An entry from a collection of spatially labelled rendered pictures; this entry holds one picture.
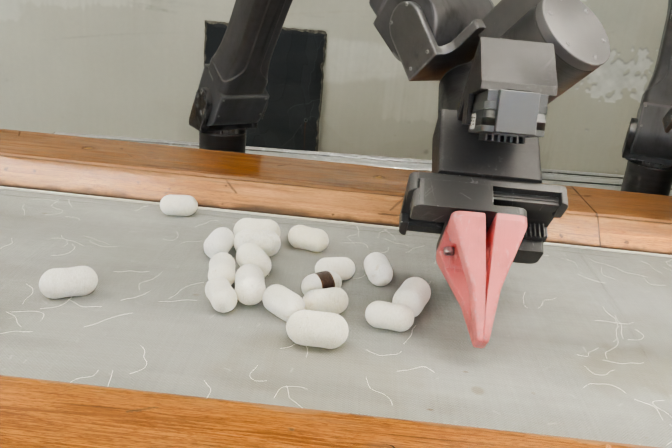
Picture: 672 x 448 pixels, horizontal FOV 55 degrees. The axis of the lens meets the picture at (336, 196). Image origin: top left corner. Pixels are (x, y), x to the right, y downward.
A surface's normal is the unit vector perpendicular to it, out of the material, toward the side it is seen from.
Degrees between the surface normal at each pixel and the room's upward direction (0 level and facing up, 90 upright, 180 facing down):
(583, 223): 45
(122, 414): 0
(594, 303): 0
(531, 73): 40
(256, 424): 0
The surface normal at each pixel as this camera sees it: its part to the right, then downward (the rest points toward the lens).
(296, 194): 0.02, -0.44
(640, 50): 0.04, 0.33
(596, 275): 0.09, -0.94
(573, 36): 0.47, -0.41
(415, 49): -0.83, 0.11
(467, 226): 0.00, -0.16
